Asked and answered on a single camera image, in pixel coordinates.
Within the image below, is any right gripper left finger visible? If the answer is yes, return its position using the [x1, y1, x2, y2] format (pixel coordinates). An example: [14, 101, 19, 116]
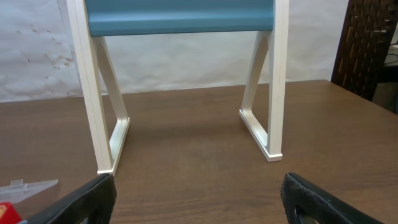
[26, 173, 118, 224]

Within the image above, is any white and blue stand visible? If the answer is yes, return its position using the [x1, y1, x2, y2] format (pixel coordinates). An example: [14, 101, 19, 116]
[66, 0, 290, 177]

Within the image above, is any red and yellow tip box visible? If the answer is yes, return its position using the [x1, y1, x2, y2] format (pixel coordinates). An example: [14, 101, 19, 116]
[0, 179, 59, 224]

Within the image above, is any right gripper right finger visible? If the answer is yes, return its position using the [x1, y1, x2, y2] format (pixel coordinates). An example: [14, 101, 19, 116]
[280, 172, 385, 224]

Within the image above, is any brown lattice screen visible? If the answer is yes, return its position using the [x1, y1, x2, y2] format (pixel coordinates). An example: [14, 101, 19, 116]
[330, 0, 398, 102]

